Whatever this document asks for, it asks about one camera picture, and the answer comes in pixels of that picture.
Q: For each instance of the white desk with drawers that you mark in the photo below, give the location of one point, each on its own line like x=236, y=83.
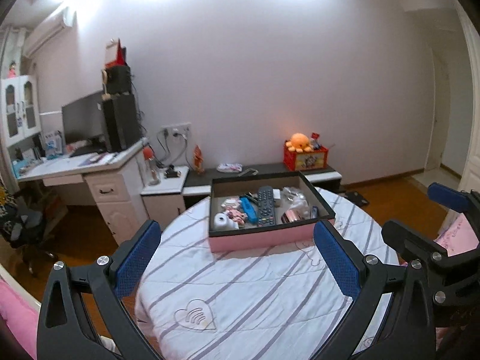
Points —
x=115, y=183

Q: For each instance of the white smartphone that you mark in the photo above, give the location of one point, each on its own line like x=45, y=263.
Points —
x=248, y=172

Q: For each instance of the black office chair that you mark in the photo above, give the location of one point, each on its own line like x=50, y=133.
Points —
x=24, y=229

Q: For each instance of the red toy storage crate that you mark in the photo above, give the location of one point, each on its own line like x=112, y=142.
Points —
x=317, y=159

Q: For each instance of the rose gold tape roll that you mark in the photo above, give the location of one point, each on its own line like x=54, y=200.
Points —
x=291, y=216

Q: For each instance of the black and white TV cabinet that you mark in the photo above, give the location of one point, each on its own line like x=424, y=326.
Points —
x=190, y=187

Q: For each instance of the white striped quilt tablecloth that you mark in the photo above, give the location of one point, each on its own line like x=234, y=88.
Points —
x=273, y=303

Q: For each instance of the black speaker on tower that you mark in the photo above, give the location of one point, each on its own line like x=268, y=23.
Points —
x=117, y=79

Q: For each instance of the black floor scale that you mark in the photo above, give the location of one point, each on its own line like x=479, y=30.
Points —
x=356, y=198

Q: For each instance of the clear plastic blue package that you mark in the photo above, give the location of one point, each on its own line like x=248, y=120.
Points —
x=249, y=210

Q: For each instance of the red white box on top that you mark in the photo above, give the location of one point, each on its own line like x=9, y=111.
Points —
x=114, y=55

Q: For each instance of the white glass door cabinet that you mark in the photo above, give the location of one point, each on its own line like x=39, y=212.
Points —
x=19, y=109

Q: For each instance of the crumpled snack wrapper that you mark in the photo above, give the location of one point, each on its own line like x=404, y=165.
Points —
x=229, y=168

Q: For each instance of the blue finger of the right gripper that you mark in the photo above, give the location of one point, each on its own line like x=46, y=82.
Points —
x=450, y=198

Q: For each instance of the pink white toy block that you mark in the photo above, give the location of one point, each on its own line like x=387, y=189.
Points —
x=231, y=204

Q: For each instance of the white plastic plug adapter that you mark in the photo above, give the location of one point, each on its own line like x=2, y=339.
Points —
x=224, y=223

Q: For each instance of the black camera on cabinet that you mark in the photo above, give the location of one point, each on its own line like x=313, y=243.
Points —
x=171, y=172

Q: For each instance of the orange octopus plush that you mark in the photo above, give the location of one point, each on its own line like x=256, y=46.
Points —
x=299, y=143

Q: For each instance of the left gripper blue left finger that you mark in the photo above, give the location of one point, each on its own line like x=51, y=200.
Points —
x=132, y=258

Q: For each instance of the clear bottle red cap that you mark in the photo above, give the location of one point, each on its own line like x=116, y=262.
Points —
x=150, y=166

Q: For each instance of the orange figurine decoration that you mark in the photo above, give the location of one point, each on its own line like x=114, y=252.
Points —
x=198, y=160

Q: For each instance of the black computer monitor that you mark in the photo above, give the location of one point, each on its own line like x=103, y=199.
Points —
x=82, y=121

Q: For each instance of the black TV remote control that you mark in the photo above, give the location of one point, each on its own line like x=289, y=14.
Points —
x=266, y=209

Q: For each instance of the pink and black storage box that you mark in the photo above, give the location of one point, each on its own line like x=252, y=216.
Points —
x=250, y=236

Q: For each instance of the white square box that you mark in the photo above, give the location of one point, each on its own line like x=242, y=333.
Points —
x=276, y=193

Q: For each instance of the wall power outlet strip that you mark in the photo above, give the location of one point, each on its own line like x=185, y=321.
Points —
x=174, y=130

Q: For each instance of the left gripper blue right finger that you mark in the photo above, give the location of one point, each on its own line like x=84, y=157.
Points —
x=331, y=247

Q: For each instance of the black computer tower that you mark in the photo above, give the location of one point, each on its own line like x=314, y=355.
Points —
x=120, y=125

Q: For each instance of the white air conditioner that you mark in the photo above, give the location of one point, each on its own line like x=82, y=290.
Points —
x=61, y=19

